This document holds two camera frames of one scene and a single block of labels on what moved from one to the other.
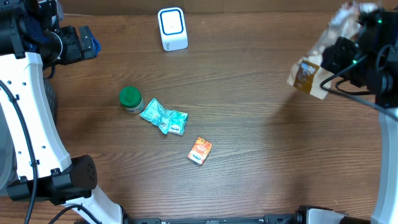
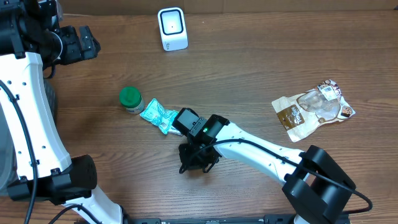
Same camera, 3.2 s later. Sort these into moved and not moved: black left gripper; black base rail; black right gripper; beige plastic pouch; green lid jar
Moved: beige plastic pouch; black right gripper
Not moved: black base rail; black left gripper; green lid jar
